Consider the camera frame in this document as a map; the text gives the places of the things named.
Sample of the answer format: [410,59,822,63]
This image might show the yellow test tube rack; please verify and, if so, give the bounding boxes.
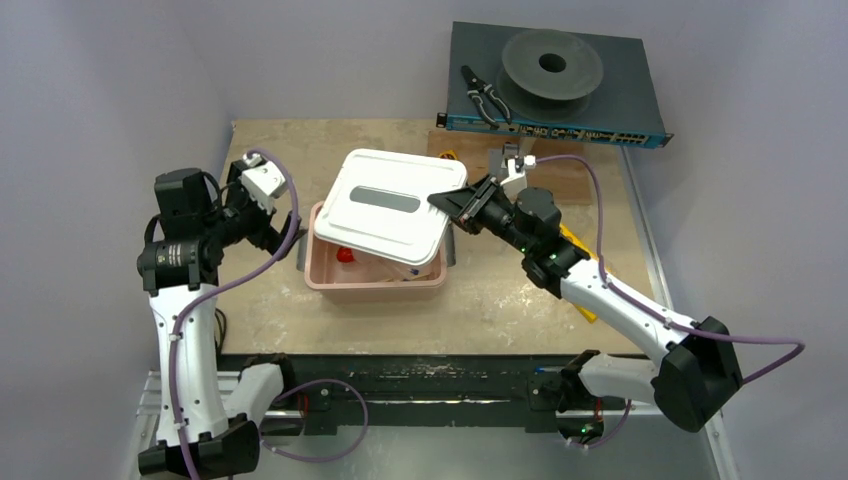
[559,223,601,324]

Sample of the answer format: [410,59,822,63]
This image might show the white rectangular tray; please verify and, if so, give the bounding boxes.
[312,148,468,266]

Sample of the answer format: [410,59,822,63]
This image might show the pink plastic bin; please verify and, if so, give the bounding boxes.
[298,226,448,304]

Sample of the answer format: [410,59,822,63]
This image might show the white squeeze bottle red cap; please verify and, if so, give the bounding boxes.
[336,247,357,264]

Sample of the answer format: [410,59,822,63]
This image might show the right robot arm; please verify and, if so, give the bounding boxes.
[428,177,744,432]

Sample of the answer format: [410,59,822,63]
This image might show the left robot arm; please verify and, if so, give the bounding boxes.
[137,154,302,479]

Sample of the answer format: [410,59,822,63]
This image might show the wooden board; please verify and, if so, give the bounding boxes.
[427,130,592,205]

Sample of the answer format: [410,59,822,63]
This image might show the dark grey filament spool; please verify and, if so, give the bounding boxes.
[495,29,604,123]

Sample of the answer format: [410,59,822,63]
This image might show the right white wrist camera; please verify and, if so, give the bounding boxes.
[500,155,537,198]

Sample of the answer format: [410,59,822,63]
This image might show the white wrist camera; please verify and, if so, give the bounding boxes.
[500,155,537,198]
[240,153,288,216]

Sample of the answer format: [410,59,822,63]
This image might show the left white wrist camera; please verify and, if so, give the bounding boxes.
[240,153,288,216]

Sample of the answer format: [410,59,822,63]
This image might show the small camera on metal bracket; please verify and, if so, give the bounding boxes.
[488,142,527,180]

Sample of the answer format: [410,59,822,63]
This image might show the black handled pliers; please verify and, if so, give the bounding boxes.
[460,65,512,130]

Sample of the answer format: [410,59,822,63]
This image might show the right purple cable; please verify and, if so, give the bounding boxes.
[526,154,807,452]

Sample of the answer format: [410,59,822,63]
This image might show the dark blue network switch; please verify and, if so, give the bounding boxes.
[436,21,673,149]

